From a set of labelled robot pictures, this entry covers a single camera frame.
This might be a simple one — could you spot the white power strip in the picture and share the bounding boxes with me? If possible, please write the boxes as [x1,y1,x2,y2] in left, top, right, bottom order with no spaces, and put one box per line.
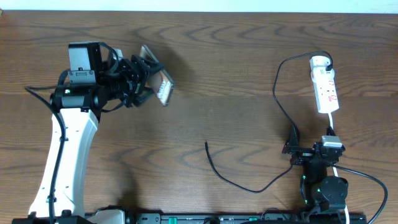
[310,55,339,114]

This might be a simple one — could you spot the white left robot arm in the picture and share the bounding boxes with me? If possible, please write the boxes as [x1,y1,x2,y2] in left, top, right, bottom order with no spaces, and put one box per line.
[15,42,173,223]

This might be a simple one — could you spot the black charger cable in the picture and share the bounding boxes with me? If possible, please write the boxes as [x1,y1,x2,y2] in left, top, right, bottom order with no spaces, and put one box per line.
[204,50,334,194]

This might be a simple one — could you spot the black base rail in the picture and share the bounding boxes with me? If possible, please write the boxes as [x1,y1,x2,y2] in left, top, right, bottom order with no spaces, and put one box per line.
[83,212,368,224]

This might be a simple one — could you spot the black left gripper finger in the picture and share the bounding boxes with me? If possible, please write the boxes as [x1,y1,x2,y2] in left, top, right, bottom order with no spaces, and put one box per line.
[132,87,154,107]
[131,55,164,75]

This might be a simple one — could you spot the white power strip cord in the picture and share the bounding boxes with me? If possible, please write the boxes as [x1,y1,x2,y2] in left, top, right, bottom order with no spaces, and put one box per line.
[327,112,351,224]

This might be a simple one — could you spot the Galaxy smartphone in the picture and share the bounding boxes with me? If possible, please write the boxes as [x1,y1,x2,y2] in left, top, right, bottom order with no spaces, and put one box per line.
[139,45,174,106]

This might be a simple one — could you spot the black USB plug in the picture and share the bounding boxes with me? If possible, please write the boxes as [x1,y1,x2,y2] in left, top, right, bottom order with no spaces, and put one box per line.
[326,64,333,71]

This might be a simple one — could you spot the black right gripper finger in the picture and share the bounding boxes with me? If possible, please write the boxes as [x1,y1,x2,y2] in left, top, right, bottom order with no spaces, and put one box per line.
[285,124,299,149]
[282,146,299,155]

